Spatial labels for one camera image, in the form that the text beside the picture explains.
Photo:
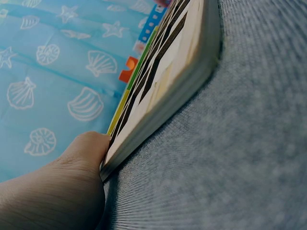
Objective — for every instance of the person's left hand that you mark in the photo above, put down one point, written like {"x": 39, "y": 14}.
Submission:
{"x": 52, "y": 196}

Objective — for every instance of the zebra striped board book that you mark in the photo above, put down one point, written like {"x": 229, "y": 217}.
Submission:
{"x": 172, "y": 79}

